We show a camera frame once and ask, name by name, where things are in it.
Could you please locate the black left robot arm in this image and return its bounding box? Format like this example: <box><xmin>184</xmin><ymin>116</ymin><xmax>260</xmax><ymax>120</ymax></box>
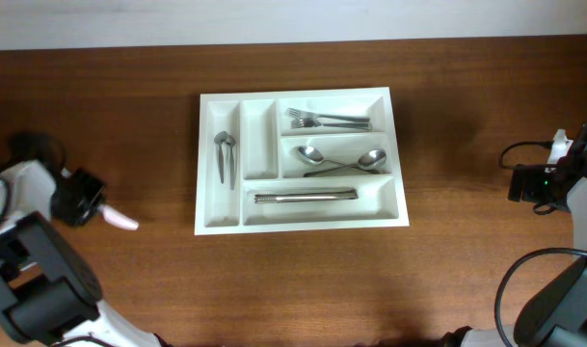
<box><xmin>0</xmin><ymin>132</ymin><xmax>168</xmax><ymax>347</ymax></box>

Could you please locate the metal fork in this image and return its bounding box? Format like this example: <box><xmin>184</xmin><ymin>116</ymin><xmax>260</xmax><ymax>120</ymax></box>
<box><xmin>286</xmin><ymin>108</ymin><xmax>370</xmax><ymax>122</ymax></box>
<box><xmin>290</xmin><ymin>119</ymin><xmax>373</xmax><ymax>131</ymax></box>

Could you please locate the white plastic cutlery tray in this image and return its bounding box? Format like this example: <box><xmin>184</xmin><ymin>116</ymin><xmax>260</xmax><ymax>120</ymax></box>
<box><xmin>195</xmin><ymin>87</ymin><xmax>410</xmax><ymax>235</ymax></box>

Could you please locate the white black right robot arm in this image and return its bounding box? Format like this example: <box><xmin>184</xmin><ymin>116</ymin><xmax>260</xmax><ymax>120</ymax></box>
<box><xmin>440</xmin><ymin>122</ymin><xmax>587</xmax><ymax>347</ymax></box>

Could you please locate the pink plastic knife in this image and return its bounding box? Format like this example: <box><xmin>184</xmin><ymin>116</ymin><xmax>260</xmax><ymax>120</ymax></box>
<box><xmin>98</xmin><ymin>204</ymin><xmax>139</xmax><ymax>230</ymax></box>

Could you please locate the metal spoon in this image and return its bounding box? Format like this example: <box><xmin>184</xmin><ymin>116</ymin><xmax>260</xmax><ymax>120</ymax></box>
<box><xmin>296</xmin><ymin>146</ymin><xmax>382</xmax><ymax>175</ymax></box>
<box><xmin>304</xmin><ymin>149</ymin><xmax>387</xmax><ymax>177</ymax></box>

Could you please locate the small metal teaspoon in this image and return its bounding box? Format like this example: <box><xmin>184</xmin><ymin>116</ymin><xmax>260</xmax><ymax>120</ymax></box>
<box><xmin>226</xmin><ymin>135</ymin><xmax>236</xmax><ymax>191</ymax></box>
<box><xmin>214</xmin><ymin>131</ymin><xmax>228</xmax><ymax>183</ymax></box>

